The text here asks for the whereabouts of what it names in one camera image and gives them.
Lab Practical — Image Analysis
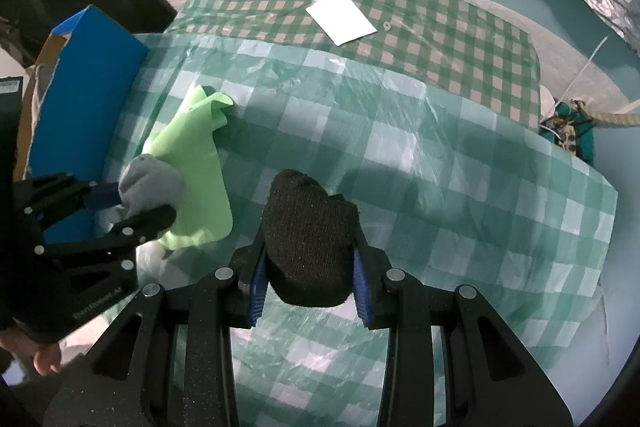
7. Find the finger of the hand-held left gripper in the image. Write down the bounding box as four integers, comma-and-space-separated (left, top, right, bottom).
12, 173, 121, 220
35, 205, 177, 258

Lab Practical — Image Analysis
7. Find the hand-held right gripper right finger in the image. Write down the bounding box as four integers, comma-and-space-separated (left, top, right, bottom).
350, 227, 576, 427

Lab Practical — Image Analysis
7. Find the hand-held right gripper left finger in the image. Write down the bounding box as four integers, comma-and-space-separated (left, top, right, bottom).
42, 232, 268, 427

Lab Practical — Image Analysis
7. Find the grey sock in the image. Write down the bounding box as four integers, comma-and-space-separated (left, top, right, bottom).
117, 156, 185, 220

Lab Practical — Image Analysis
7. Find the black knit sock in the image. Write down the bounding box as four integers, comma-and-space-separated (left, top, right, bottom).
261, 169, 358, 308

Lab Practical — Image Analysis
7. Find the neon green cloth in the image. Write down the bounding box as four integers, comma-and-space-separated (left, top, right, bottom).
140, 84, 236, 252

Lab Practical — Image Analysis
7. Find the blue-sided cardboard box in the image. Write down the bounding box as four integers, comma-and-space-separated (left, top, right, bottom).
12, 4, 150, 248

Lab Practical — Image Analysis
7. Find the person's left hand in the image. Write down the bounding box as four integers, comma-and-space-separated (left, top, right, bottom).
0, 329, 63, 378

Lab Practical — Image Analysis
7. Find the green white checked plastic sheet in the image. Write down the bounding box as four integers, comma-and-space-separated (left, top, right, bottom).
100, 32, 618, 427

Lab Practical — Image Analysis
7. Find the green brown checked cloth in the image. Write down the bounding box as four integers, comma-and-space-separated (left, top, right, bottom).
165, 0, 543, 132

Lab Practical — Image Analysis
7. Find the white power strip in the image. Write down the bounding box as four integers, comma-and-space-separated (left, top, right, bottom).
542, 117, 581, 152

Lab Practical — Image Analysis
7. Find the white paper card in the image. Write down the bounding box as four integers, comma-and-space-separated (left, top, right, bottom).
306, 0, 378, 45

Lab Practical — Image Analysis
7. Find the teal bag with rope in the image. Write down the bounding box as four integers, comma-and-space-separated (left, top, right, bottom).
540, 99, 596, 165

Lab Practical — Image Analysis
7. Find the beige corrugated hose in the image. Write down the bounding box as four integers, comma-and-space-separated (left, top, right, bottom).
585, 99, 640, 128

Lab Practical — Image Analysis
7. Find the white cable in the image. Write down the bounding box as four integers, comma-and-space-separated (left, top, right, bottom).
560, 36, 608, 102

